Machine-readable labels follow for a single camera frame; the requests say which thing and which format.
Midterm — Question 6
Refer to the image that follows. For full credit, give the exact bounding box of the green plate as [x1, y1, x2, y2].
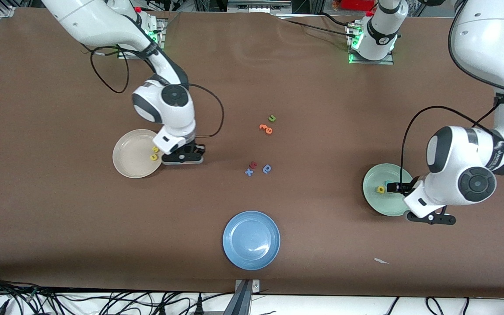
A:
[363, 163, 415, 217]

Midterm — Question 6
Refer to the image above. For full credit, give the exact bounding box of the beige brown plate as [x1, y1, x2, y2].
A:
[112, 129, 165, 179]

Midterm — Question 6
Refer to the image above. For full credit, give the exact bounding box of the blue plate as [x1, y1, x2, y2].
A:
[223, 211, 281, 271]

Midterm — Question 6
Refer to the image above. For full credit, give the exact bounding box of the brown table cover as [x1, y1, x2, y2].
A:
[0, 8, 504, 299]

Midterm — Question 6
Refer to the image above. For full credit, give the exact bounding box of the red box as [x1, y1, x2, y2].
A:
[341, 0, 376, 12]

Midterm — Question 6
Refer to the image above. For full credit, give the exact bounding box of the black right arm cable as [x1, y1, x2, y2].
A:
[90, 44, 225, 137]

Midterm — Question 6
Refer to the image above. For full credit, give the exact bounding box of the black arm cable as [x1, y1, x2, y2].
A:
[90, 44, 225, 137]
[401, 0, 504, 178]

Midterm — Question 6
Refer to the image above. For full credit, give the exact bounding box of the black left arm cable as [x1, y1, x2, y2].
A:
[401, 0, 504, 178]

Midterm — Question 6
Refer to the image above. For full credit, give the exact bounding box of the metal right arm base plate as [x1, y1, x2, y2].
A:
[118, 47, 165, 60]

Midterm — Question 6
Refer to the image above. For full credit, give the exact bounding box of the black floor cable bundle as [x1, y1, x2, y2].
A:
[0, 273, 64, 315]
[383, 297, 471, 315]
[64, 290, 235, 315]

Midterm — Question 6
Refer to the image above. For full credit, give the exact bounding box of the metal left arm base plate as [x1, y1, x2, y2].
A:
[349, 53, 395, 65]

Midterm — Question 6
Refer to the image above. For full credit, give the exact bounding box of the aluminium frame rail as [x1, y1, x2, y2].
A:
[228, 0, 293, 14]

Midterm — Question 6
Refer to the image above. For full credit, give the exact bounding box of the aluminium mount post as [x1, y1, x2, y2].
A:
[224, 279, 261, 315]

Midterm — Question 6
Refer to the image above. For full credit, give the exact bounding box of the black table cable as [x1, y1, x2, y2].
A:
[320, 12, 354, 27]
[278, 17, 350, 37]

